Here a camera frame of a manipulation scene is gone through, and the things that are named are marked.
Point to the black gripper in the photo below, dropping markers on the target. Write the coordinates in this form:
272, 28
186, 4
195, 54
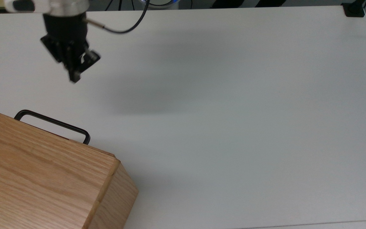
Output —
65, 28

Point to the light wooden drawer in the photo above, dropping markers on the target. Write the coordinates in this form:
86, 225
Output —
108, 153

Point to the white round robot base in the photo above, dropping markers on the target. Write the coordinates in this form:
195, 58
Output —
160, 2

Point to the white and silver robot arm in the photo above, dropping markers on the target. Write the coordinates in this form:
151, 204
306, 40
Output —
67, 6

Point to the oak wooden cabinet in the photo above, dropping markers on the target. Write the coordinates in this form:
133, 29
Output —
37, 171

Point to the black table clamp mount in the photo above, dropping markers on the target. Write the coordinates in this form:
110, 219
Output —
354, 11

